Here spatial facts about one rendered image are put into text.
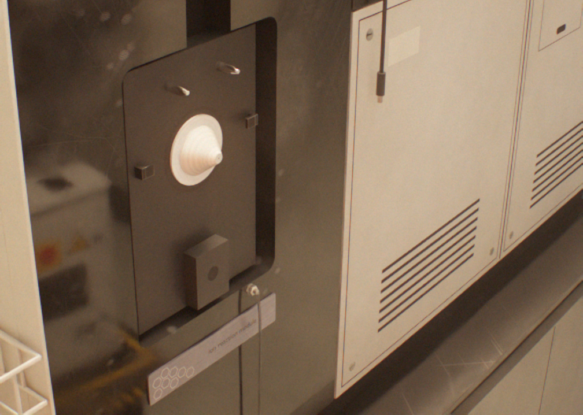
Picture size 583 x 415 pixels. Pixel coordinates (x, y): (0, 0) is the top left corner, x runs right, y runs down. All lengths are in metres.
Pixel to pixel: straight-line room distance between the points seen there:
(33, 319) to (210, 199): 0.21
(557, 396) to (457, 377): 0.43
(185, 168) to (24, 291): 0.17
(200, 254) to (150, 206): 0.08
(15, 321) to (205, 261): 0.18
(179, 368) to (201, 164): 0.20
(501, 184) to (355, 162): 0.39
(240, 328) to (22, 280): 0.28
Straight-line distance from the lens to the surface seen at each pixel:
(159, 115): 0.83
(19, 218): 0.75
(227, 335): 0.98
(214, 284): 0.93
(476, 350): 1.43
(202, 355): 0.96
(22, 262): 0.77
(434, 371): 1.39
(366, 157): 1.08
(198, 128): 0.86
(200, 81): 0.85
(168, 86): 0.82
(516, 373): 1.53
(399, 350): 1.39
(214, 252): 0.91
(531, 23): 1.36
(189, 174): 0.87
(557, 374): 1.73
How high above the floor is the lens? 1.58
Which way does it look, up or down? 27 degrees down
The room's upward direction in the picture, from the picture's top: 1 degrees clockwise
